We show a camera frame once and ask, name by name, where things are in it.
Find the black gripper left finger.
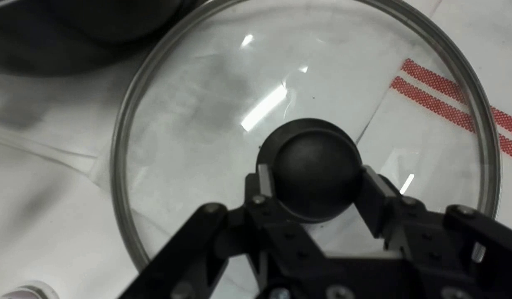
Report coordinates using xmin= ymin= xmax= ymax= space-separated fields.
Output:
xmin=119 ymin=164 xmax=327 ymax=299

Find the large white red-striped towel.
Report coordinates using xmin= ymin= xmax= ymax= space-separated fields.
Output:
xmin=354 ymin=0 xmax=512 ymax=233

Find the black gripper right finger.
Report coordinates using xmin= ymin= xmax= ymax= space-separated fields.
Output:
xmin=354 ymin=164 xmax=512 ymax=299

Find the glass lid with black knob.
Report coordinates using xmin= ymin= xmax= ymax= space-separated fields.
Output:
xmin=109 ymin=0 xmax=502 ymax=272

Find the crumpled white red-striped towel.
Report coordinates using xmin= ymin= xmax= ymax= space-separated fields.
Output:
xmin=0 ymin=51 xmax=390 ymax=184

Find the black cooking pot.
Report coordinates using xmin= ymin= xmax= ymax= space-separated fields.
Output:
xmin=0 ymin=0 xmax=209 ymax=77

